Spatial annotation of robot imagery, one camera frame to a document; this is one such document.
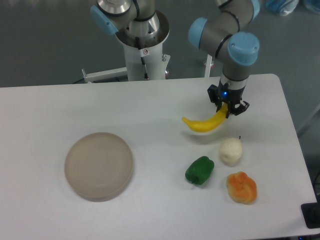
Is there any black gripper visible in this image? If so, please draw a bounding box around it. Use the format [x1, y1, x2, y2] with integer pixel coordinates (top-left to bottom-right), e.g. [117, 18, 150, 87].
[207, 84, 250, 119]

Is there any yellow banana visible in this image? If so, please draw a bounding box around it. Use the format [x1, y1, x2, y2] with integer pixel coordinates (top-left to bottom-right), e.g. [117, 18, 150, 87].
[182, 103, 228, 133]

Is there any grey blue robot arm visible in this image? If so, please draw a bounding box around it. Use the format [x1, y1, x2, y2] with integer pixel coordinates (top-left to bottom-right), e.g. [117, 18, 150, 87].
[90, 0, 260, 116]

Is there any white pear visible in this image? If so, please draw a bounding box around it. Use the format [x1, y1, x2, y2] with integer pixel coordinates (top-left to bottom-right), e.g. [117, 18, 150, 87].
[218, 137, 243, 167]

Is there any green bell pepper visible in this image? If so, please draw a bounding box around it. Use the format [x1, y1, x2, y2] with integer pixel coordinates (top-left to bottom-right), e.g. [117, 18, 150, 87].
[184, 156, 215, 185]

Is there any orange knotted bread roll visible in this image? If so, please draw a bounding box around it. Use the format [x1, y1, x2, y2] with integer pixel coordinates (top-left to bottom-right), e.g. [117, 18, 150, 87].
[226, 171, 258, 205]

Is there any blue plastic bag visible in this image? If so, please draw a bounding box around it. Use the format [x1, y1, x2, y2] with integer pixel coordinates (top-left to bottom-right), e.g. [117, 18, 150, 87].
[262, 0, 299, 17]

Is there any black device at table edge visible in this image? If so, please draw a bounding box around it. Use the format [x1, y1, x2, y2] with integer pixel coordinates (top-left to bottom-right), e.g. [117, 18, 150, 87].
[300, 202, 320, 229]

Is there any beige round plate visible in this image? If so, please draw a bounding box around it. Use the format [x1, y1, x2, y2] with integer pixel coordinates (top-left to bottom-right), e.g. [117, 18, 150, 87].
[64, 132, 134, 202]

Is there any white right support bracket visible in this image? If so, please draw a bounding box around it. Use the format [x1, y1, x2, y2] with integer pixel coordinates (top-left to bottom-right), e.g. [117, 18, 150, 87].
[203, 54, 215, 78]

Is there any white support bracket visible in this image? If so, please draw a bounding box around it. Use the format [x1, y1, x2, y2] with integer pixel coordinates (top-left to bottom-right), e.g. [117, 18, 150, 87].
[203, 54, 215, 78]
[81, 67, 127, 83]

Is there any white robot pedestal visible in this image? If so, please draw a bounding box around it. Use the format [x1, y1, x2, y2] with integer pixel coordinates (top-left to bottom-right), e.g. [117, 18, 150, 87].
[115, 10, 171, 82]

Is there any white left support bracket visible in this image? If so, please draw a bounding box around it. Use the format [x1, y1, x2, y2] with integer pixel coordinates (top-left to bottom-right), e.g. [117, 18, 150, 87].
[81, 67, 127, 83]

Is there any black cable on pedestal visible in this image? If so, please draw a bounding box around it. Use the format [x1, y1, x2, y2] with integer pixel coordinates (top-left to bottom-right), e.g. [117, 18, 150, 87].
[134, 36, 151, 81]

